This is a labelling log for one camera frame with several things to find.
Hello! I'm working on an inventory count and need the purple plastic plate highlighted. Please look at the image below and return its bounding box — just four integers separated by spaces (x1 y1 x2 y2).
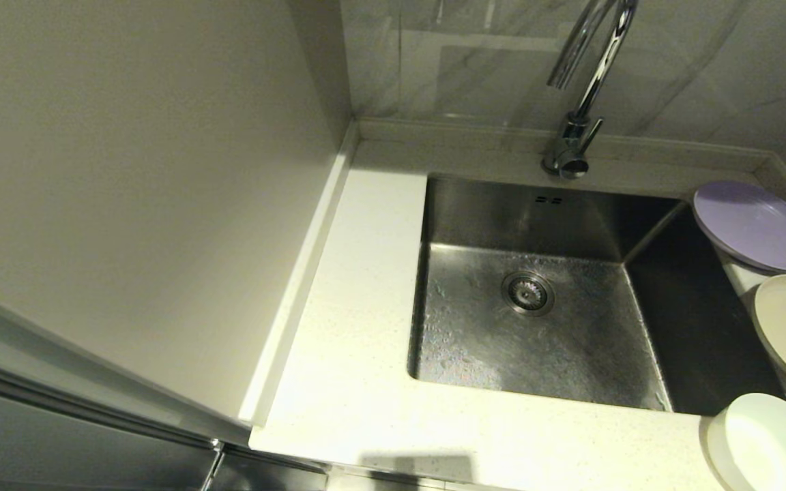
692 180 786 273

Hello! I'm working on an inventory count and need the stainless steel sink basin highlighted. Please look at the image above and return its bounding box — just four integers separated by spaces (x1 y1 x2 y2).
407 172 786 417

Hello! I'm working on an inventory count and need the chrome gooseneck faucet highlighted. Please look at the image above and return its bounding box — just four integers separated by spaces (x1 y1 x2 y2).
542 0 640 181

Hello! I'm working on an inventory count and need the stainless steel appliance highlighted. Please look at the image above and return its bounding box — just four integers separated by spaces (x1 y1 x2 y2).
0 281 329 491

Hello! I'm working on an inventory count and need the round metal drain strainer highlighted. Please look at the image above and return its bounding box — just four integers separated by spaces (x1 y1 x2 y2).
500 271 556 316

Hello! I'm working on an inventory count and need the white plastic bowl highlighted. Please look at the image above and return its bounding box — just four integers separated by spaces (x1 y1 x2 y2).
707 393 786 491

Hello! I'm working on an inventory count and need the beige cabinet side panel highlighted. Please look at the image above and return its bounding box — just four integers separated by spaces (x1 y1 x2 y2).
0 0 360 429

